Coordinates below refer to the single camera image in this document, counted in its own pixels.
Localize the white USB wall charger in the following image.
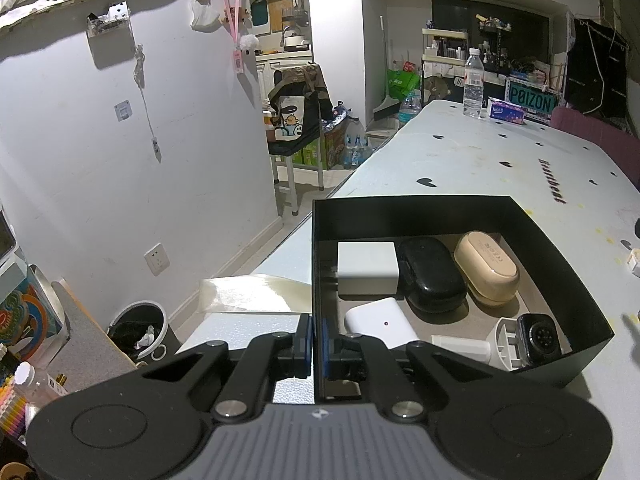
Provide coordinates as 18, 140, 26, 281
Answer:
344, 298, 419, 349

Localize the black smartwatch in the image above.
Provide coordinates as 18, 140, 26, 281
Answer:
516, 313, 562, 367

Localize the black storage box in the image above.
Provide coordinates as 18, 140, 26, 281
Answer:
311, 195, 614, 401

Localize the white square power adapter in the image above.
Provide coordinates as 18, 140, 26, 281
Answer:
336, 242, 399, 297

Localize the black oval earbuds case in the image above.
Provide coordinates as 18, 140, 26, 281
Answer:
397, 236, 466, 315

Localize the black trash bin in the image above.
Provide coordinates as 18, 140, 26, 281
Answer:
106, 301, 181, 365

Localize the beige oval earbuds case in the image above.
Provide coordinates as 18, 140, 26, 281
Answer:
454, 231, 520, 307

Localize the chair with hanging bag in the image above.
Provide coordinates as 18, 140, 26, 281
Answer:
267, 63, 333, 216

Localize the green shopping bag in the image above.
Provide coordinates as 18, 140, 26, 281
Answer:
386, 70, 420, 102

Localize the clear plastic water bottle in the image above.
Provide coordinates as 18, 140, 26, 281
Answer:
462, 48, 484, 118

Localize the purple tissue pack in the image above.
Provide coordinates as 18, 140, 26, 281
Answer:
487, 98, 525, 125

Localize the white metal shelf rack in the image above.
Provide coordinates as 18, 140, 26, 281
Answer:
421, 27, 469, 88

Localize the teal POIZON box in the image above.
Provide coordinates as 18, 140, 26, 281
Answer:
504, 77, 561, 125

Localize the pink chair back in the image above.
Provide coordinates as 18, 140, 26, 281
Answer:
550, 106, 640, 188

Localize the white wall socket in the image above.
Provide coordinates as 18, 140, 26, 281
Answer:
144, 243, 170, 276

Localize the wall light switch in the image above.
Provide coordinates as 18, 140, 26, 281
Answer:
114, 100, 132, 122

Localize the pink lanyard with pompom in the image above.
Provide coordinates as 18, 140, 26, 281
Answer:
219, 0, 262, 79

